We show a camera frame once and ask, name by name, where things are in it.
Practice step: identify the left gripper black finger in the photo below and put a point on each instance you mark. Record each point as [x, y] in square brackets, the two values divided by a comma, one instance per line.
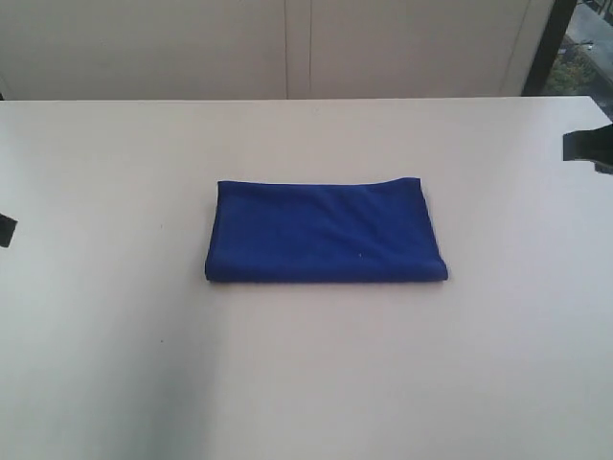
[7, 229]

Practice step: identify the black window frame post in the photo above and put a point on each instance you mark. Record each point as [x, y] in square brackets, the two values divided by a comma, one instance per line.
[546, 52]

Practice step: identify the blue towel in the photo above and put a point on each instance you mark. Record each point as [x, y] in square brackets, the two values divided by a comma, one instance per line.
[325, 233]

